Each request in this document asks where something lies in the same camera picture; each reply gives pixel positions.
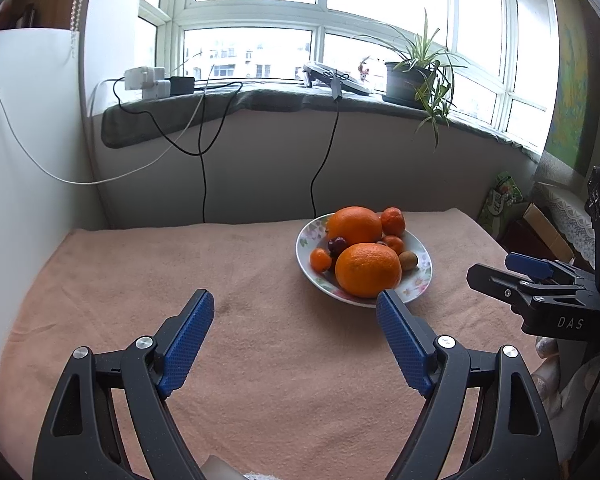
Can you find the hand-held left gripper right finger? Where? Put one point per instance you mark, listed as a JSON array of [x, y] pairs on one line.
[[405, 345]]

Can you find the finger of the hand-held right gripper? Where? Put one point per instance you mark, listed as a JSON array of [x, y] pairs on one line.
[[495, 285], [527, 263]]

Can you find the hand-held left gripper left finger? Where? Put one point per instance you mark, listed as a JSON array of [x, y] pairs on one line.
[[187, 345]]

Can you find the white floral plate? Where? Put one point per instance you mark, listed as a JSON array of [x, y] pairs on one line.
[[415, 285]]

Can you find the large orange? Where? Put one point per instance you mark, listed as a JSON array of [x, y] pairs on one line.
[[367, 270], [355, 225]]

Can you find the brown kiwi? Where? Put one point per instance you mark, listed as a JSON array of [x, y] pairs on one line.
[[408, 261]]

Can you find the round tangerine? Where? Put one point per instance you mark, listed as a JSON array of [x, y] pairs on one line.
[[395, 245]]

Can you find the tangerine with stem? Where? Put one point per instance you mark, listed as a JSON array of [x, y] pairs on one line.
[[394, 221]]

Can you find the small oval tangerine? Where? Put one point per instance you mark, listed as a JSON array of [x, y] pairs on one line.
[[320, 260]]

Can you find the dark red plum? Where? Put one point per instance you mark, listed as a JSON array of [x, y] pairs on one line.
[[336, 245]]

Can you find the person's right forearm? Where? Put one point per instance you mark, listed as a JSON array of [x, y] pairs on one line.
[[575, 400]]

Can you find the person's right hand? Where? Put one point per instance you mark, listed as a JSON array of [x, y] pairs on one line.
[[547, 347]]

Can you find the cardboard box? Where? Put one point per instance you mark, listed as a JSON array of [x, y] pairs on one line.
[[545, 232]]

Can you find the white lace cloth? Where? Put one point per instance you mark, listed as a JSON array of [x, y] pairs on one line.
[[565, 215]]

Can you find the green snack bag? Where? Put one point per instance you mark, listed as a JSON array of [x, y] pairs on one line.
[[502, 200]]

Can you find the pink towel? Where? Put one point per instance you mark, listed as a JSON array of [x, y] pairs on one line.
[[180, 260]]

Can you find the potted spider plant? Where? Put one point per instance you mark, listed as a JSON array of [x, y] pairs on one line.
[[402, 82]]

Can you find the small red white figurine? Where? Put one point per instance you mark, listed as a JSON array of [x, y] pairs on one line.
[[364, 74]]

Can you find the grey windowsill cloth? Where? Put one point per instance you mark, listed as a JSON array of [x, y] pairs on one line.
[[260, 97]]

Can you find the black power adapter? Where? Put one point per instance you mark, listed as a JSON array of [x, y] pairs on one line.
[[181, 85]]

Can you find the dark bottle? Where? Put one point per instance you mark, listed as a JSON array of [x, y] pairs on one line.
[[27, 15]]

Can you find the green yellow wall poster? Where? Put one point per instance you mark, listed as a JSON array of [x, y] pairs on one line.
[[572, 85]]

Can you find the white window frame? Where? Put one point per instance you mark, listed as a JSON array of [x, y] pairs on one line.
[[250, 15]]

